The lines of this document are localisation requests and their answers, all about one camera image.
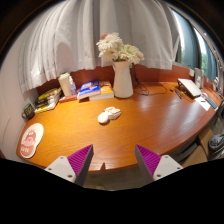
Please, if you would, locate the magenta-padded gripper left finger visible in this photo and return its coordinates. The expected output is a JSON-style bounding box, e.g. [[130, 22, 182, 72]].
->
[[44, 143, 95, 187]]

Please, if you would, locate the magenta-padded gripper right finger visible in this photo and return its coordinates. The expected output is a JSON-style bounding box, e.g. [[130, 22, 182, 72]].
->
[[134, 143, 184, 185]]

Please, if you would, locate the white computer mouse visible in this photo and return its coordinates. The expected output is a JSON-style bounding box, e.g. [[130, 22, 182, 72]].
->
[[97, 106, 122, 125]]

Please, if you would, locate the pink round mouse pad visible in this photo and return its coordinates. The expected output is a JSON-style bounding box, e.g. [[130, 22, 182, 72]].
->
[[19, 122, 45, 159]]

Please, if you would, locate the grey chair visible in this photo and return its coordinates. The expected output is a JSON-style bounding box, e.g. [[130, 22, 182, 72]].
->
[[208, 133, 224, 158]]

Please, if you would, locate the yellow and white book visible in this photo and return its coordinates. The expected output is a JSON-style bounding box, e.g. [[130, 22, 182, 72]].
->
[[34, 101, 62, 114]]

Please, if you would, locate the dark mug with green inside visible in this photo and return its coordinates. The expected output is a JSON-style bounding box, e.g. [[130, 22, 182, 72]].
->
[[21, 102, 36, 120]]

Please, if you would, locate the flat red book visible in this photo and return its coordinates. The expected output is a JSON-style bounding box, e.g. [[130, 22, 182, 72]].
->
[[58, 94, 78, 104]]

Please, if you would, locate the white paper sheet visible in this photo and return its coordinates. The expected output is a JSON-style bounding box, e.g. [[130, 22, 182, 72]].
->
[[194, 95, 212, 112]]

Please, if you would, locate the black pen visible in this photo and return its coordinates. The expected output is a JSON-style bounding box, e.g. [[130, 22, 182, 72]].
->
[[174, 88, 183, 100]]

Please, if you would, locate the dark phone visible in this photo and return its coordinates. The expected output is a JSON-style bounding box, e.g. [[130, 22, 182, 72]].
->
[[203, 95, 218, 110]]

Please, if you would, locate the clear bottle with blue label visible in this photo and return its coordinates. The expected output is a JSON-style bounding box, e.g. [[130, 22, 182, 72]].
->
[[68, 75, 78, 97]]

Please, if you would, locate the silver laptop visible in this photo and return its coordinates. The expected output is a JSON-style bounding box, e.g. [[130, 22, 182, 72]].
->
[[177, 78, 203, 99]]

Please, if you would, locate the cream tumbler with lid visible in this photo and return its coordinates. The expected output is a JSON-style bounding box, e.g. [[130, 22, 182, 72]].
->
[[58, 72, 73, 98]]

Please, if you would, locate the orange book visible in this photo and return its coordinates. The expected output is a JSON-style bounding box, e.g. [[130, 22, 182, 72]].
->
[[89, 80, 115, 102]]

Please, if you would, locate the white ceramic jug vase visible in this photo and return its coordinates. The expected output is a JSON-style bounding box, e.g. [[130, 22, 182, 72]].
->
[[112, 60, 134, 99]]

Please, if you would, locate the white curtain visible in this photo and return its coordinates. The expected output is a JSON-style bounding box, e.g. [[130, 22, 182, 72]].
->
[[18, 0, 181, 94]]

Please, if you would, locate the black cable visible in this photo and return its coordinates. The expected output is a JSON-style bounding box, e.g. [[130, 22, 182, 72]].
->
[[132, 64, 168, 97]]

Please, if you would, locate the window with dark frame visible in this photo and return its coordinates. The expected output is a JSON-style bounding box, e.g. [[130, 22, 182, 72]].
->
[[171, 9, 224, 84]]

